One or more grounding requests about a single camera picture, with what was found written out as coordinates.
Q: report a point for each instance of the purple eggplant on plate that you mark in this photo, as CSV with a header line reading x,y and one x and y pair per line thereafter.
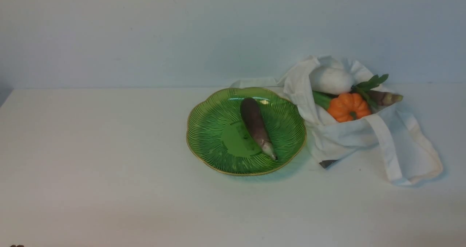
x,y
252,118

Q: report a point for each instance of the green ribbed glass plate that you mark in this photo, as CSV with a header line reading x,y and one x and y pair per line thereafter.
x,y
218,137

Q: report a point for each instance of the small orange pumpkin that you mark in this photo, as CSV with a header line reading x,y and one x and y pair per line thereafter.
x,y
348,107

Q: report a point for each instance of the white cloth tote bag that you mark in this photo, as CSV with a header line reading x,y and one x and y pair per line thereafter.
x,y
408,156

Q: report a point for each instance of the white radish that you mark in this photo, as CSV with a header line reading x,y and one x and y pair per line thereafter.
x,y
329,80

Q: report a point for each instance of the green leafy vegetable stalk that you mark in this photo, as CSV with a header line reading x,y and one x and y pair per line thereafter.
x,y
323,99

